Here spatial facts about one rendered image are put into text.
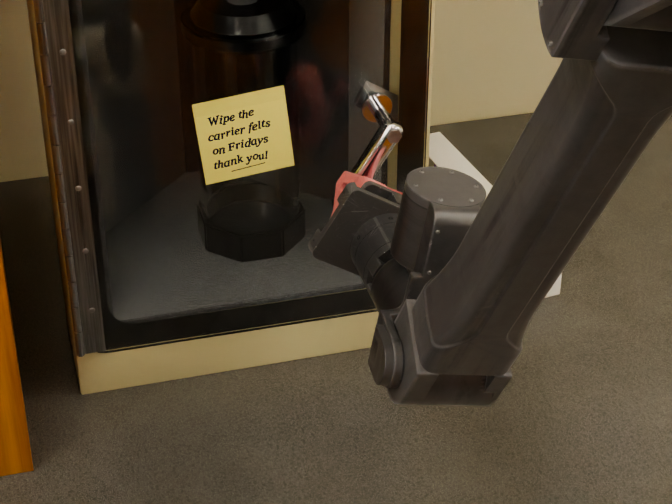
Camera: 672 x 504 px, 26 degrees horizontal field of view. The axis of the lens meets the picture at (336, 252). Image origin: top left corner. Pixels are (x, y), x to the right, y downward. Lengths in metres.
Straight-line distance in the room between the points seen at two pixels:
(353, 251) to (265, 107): 0.16
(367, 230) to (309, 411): 0.25
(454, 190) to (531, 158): 0.21
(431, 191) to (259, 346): 0.38
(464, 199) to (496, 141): 0.71
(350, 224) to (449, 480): 0.25
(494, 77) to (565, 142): 1.00
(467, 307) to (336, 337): 0.46
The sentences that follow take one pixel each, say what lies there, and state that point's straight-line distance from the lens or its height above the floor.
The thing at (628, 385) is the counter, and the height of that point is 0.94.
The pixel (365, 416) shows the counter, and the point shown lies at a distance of 1.29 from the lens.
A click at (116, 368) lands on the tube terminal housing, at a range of 1.31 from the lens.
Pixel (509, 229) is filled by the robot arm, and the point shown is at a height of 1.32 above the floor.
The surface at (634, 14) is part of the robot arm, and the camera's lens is 0.68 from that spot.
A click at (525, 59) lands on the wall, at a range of 1.78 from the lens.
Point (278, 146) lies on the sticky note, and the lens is 1.21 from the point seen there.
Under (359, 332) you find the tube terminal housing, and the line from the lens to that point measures 1.35.
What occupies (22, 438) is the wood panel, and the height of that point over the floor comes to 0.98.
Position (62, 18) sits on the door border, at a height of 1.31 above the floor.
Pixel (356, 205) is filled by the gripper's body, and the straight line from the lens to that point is 1.09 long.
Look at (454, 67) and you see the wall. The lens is 1.74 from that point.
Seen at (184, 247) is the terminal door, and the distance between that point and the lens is 1.24.
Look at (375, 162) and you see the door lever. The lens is 1.18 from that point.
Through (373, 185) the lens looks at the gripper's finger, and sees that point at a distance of 1.11.
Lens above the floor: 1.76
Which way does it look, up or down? 33 degrees down
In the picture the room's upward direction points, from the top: straight up
